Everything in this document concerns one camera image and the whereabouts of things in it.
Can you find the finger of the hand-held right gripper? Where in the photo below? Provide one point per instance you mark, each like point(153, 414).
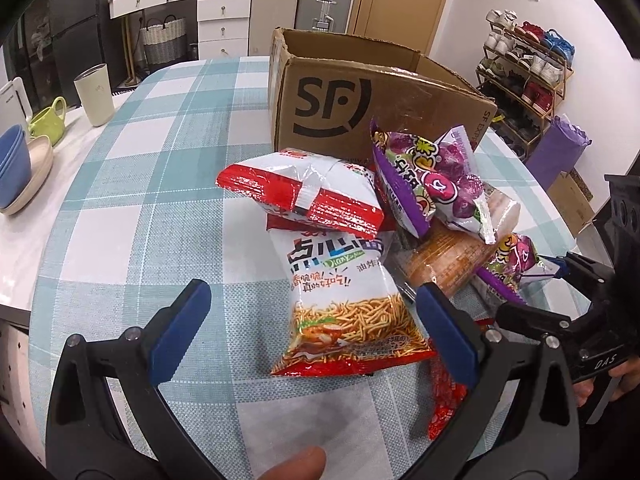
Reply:
point(570, 266)
point(535, 317)

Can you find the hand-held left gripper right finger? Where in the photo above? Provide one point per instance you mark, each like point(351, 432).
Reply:
point(445, 332)

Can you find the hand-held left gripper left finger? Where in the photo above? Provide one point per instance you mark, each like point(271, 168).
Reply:
point(180, 327)

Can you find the small purple candy packet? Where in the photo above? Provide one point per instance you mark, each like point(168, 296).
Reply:
point(515, 255)

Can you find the red noodle packet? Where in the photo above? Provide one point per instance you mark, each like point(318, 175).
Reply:
point(445, 395)

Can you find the clear bread packet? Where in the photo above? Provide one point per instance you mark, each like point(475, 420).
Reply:
point(440, 260)

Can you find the white noodle snack packet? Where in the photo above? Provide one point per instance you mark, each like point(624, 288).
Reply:
point(345, 280)

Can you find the large purple candy packet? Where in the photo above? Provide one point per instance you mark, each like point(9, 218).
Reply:
point(405, 180)

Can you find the red white snack packet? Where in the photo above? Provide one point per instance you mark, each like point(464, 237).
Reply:
point(325, 195)

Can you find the brown cardboard box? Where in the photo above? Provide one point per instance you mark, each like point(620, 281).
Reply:
point(320, 105)

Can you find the person's right hand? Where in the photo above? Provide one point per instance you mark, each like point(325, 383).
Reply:
point(627, 377)

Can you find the person's left hand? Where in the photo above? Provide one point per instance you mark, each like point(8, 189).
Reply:
point(295, 466)

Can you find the small cardboard carton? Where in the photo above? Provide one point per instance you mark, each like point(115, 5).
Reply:
point(570, 202)

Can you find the purple trash bag bin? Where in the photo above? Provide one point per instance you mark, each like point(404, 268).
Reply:
point(557, 155)

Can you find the metal shoe rack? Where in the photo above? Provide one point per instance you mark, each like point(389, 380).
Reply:
point(542, 110)

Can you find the group of shoes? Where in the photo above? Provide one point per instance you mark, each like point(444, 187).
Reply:
point(530, 65)

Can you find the beige bowl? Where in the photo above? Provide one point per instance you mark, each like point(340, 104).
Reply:
point(37, 170)

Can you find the blue bowl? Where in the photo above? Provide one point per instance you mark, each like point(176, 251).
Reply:
point(12, 165)

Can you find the green mug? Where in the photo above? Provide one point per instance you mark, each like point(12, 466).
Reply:
point(47, 125)

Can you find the cream tumbler cup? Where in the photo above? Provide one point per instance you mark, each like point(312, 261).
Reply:
point(95, 95)

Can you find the white appliance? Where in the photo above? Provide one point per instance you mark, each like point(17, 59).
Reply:
point(12, 105)

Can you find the woven basket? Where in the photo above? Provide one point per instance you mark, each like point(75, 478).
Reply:
point(162, 40)

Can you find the dark fridge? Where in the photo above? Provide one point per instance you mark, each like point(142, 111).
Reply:
point(85, 45)

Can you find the dark glass wardrobe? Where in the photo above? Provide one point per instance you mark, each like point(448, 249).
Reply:
point(30, 55)

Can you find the wooden door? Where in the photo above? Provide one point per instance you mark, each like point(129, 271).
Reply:
point(400, 5)

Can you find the white drawer desk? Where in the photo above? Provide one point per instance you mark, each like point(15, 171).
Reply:
point(222, 15)

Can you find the beige suitcase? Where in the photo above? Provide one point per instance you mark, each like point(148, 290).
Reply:
point(275, 10)

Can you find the silver suitcase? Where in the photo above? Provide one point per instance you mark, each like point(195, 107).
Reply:
point(322, 5)

